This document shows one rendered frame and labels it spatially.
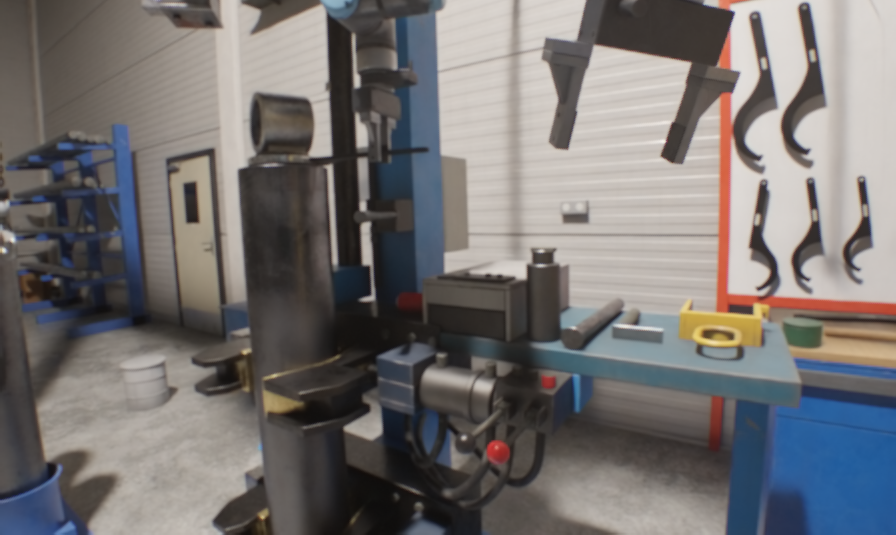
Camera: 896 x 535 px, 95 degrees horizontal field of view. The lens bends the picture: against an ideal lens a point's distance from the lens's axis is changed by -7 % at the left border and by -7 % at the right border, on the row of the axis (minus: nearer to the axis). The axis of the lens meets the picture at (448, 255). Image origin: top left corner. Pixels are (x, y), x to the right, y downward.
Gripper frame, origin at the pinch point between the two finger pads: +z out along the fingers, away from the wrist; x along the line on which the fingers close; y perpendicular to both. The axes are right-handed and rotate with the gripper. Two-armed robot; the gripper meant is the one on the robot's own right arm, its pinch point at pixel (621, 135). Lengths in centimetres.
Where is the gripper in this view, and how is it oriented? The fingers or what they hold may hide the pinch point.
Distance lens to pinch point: 51.4
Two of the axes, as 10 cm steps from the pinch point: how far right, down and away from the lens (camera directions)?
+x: 9.9, 0.7, 1.5
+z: -1.3, 8.7, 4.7
